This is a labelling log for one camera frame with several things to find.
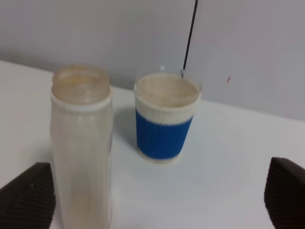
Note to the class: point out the blue white paper cup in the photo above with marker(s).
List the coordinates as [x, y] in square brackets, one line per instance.
[165, 103]

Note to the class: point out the clear plastic drink bottle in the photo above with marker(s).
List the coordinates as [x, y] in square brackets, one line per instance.
[81, 139]

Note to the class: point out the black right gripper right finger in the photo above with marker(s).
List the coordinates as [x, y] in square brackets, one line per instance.
[284, 194]

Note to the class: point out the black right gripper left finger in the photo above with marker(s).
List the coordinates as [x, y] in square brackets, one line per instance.
[29, 201]

